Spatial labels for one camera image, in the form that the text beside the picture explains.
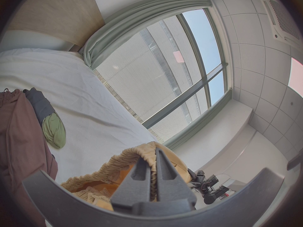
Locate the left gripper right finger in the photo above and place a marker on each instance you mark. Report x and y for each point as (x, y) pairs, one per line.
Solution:
(170, 185)

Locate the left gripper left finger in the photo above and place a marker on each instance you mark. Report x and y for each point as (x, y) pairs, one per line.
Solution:
(132, 190)

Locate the tan shorts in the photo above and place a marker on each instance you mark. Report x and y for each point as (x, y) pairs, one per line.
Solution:
(118, 164)

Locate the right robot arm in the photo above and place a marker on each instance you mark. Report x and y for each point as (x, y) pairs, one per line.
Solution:
(210, 196)

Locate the bed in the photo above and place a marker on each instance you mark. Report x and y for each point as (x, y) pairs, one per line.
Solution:
(82, 91)

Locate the green garment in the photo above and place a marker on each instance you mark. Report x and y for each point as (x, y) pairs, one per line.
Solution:
(54, 131)

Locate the window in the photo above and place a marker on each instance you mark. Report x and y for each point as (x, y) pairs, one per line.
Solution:
(153, 79)

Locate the brown garment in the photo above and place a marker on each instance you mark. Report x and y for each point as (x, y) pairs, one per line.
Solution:
(21, 150)

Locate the black garment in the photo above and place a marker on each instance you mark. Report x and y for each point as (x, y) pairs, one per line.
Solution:
(40, 103)

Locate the ceiling light panel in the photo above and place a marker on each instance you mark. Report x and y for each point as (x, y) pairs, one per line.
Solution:
(296, 74)

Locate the white ceiling air vent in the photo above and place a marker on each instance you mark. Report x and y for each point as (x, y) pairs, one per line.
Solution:
(281, 15)

